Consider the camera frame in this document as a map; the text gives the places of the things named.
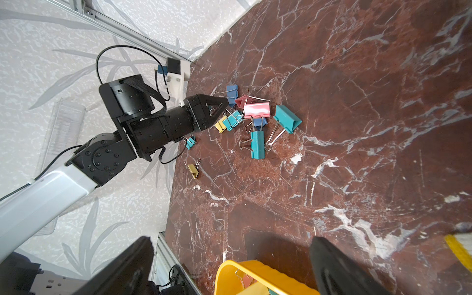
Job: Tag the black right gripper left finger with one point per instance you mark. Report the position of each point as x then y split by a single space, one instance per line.
127 274

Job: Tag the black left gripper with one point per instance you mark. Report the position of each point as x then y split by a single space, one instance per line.
205 110

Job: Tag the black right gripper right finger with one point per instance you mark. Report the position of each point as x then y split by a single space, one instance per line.
337 274

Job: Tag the teal striped binder clip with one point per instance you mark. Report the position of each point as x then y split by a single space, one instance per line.
233 120

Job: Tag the small teal binder clip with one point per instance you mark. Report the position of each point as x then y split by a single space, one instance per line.
190 142

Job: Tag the small olive yellow binder clip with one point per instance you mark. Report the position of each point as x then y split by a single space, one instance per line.
194 168

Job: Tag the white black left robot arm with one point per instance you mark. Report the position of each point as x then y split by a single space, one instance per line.
144 126

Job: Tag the dark red binder clip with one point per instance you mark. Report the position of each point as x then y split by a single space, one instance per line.
247 99

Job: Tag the large pink binder clip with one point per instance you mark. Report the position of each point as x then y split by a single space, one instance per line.
257 110

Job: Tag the blue hidden binder clip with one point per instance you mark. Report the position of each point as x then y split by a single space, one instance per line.
259 123

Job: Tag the teal upright binder clip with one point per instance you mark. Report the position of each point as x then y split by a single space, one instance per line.
257 145

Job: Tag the large teal binder clip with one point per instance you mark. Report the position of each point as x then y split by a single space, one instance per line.
286 121

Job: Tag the yellow plastic storage tray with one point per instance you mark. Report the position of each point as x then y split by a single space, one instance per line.
255 278

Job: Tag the blue dotted white work glove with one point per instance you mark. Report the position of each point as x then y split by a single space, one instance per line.
461 246

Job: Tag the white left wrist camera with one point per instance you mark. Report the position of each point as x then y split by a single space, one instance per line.
176 74

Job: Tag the clear acrylic wall shelf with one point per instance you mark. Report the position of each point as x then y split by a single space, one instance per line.
63 131

